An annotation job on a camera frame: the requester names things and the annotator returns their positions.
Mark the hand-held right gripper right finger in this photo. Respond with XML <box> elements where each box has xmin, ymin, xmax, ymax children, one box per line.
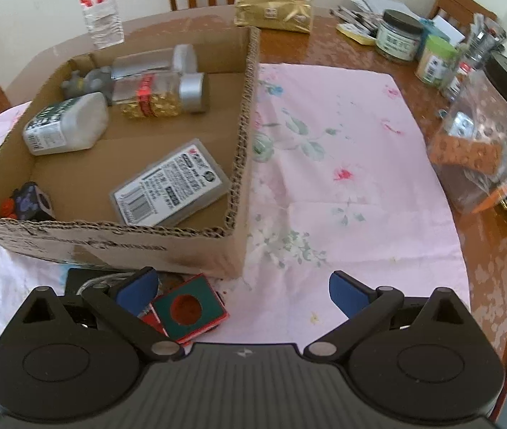
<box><xmin>304</xmin><ymin>270</ymin><xmax>478</xmax><ymax>363</ymax></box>

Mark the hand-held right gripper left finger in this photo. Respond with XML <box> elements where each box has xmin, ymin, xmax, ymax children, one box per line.
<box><xmin>10</xmin><ymin>267</ymin><xmax>183</xmax><ymax>363</ymax></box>

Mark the red and green toy block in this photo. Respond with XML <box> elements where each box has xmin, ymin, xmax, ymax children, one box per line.
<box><xmin>139</xmin><ymin>273</ymin><xmax>229</xmax><ymax>345</ymax></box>

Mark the cardboard box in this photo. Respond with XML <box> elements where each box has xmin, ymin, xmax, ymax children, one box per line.
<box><xmin>0</xmin><ymin>26</ymin><xmax>262</xmax><ymax>280</ymax></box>

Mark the pink card case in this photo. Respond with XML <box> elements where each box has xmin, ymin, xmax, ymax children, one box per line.
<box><xmin>109</xmin><ymin>138</ymin><xmax>232</xmax><ymax>228</ymax></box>

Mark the black fidget cube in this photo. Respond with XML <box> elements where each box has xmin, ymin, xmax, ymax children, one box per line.
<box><xmin>0</xmin><ymin>181</ymin><xmax>56</xmax><ymax>221</ymax></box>

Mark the white pill bottle green label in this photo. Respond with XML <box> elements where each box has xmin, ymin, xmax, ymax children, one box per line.
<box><xmin>22</xmin><ymin>92</ymin><xmax>110</xmax><ymax>157</ymax></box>

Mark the gold flake jar silver lid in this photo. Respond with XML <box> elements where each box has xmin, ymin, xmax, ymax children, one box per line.
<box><xmin>113</xmin><ymin>72</ymin><xmax>208</xmax><ymax>122</ymax></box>

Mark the grey toy figure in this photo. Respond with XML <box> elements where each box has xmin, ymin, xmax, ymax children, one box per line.
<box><xmin>60</xmin><ymin>66</ymin><xmax>114</xmax><ymax>107</ymax></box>

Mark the clear plastic jar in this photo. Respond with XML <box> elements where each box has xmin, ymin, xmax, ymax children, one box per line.
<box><xmin>110</xmin><ymin>44</ymin><xmax>199</xmax><ymax>79</ymax></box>

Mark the pink floral cloth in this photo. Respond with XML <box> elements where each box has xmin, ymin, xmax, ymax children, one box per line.
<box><xmin>0</xmin><ymin>63</ymin><xmax>472</xmax><ymax>428</ymax></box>

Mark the large clear jar black lid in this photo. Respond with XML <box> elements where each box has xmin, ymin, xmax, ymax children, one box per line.
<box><xmin>428</xmin><ymin>51</ymin><xmax>507</xmax><ymax>216</ymax></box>

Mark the green lid bottle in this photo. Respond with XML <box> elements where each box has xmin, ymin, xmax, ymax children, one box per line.
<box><xmin>415</xmin><ymin>35</ymin><xmax>460</xmax><ymax>88</ymax></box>

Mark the yellow sticky note pad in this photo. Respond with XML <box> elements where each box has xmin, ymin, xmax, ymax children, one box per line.
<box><xmin>336</xmin><ymin>22</ymin><xmax>378</xmax><ymax>46</ymax></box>

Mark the small jar dark lid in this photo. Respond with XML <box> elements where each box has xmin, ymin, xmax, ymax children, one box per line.
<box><xmin>375</xmin><ymin>9</ymin><xmax>425</xmax><ymax>61</ymax></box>

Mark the glass holder with stationery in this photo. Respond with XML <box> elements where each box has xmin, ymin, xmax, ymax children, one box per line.
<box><xmin>443</xmin><ymin>13</ymin><xmax>507</xmax><ymax>102</ymax></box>

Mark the bunch of pens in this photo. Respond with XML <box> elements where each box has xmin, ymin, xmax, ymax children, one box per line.
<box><xmin>329</xmin><ymin>5</ymin><xmax>378</xmax><ymax>33</ymax></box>

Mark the clear water bottle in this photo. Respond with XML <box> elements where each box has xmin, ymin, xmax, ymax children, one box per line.
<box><xmin>76</xmin><ymin>0</ymin><xmax>125</xmax><ymax>50</ymax></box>

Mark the stack of white papers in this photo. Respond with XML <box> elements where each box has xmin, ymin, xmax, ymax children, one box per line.
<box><xmin>352</xmin><ymin>0</ymin><xmax>465</xmax><ymax>42</ymax></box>

